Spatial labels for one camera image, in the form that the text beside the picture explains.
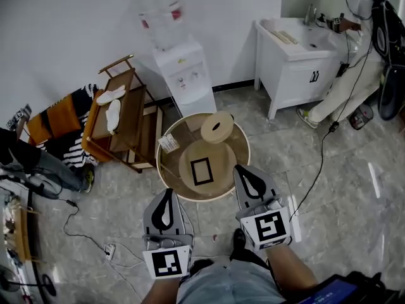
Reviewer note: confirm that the white water dispenser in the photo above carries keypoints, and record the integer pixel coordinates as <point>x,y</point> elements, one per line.
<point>186,71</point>

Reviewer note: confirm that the black bag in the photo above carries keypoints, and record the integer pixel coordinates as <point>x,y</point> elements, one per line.
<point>390,90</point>

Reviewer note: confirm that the orange chair with striped blanket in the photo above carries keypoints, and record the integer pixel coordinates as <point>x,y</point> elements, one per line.
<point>60,119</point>

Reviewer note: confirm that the person's right forearm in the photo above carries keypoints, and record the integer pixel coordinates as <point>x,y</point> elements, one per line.
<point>289,269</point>

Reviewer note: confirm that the white sink cabinet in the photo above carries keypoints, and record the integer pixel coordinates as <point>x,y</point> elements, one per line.
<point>291,74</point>

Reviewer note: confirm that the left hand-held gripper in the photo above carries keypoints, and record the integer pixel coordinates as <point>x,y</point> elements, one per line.
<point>166,261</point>

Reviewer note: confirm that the white power strip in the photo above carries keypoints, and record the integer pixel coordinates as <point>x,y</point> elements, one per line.
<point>109,251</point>

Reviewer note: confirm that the person's left forearm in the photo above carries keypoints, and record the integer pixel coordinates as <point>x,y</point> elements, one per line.
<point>159,291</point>

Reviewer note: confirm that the beige rolled mat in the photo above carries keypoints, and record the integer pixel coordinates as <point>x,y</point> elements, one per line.
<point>281,35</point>

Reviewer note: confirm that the person's black shoe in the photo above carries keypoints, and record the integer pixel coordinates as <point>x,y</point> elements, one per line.
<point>239,237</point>

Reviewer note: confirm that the white slipper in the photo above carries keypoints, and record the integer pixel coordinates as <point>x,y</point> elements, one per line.
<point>113,114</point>
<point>110,95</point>

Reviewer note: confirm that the black tablet device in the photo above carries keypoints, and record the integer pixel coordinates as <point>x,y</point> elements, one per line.
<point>335,291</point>

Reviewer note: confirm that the black picture frame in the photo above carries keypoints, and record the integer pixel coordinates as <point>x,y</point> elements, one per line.
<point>193,173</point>

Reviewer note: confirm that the person's light shorts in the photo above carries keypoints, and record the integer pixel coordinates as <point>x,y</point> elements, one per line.
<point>228,283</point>

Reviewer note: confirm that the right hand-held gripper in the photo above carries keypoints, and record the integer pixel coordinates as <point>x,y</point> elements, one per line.
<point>269,226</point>

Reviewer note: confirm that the clear water bottle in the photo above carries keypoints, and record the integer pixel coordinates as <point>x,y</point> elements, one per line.
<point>161,14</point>

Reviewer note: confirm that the wooden trolley cart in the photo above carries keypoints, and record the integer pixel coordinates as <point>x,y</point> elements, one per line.
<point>126,116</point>

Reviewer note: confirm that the round beige box with hole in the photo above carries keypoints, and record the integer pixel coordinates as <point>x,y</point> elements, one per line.
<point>226,128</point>

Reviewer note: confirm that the black backpack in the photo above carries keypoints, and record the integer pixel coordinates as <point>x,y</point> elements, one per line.
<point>387,27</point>

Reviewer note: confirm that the white paper tag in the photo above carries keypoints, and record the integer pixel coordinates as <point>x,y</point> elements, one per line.
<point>169,143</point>

